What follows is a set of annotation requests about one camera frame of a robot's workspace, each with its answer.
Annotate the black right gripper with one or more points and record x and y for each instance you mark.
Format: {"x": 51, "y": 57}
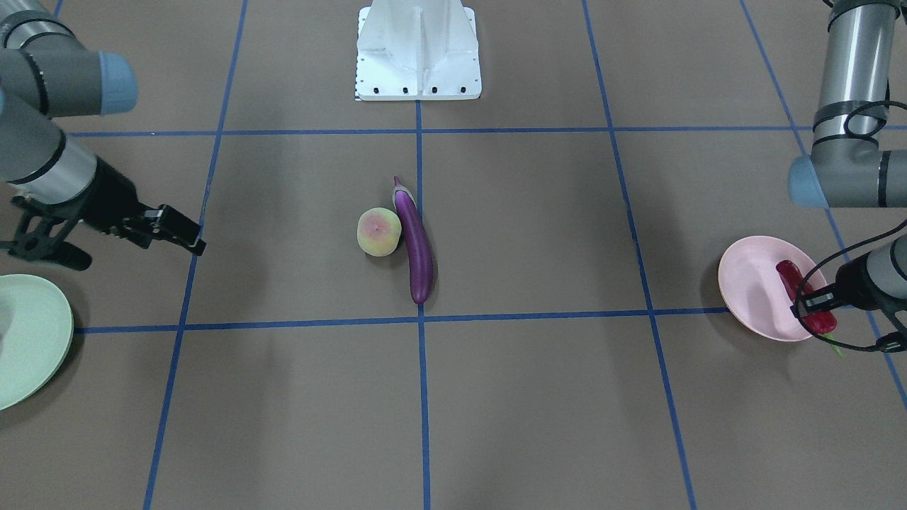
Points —
{"x": 111, "y": 197}

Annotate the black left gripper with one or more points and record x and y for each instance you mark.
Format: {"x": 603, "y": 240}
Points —
{"x": 854, "y": 282}

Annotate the red chili pepper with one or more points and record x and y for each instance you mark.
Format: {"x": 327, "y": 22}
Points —
{"x": 821, "y": 323}

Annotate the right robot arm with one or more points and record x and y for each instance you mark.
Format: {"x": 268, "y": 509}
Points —
{"x": 48, "y": 74}

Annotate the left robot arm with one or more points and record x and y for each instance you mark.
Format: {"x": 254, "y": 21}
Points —
{"x": 846, "y": 167}

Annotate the pink plate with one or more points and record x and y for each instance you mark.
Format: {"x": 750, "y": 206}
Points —
{"x": 753, "y": 291}

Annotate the light green plate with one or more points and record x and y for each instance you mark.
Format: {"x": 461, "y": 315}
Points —
{"x": 36, "y": 332}

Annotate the pale green peach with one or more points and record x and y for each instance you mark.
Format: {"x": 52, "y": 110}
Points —
{"x": 378, "y": 232}

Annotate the purple eggplant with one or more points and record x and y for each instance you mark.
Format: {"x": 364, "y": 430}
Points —
{"x": 418, "y": 247}

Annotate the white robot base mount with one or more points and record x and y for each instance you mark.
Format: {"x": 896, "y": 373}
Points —
{"x": 417, "y": 51}

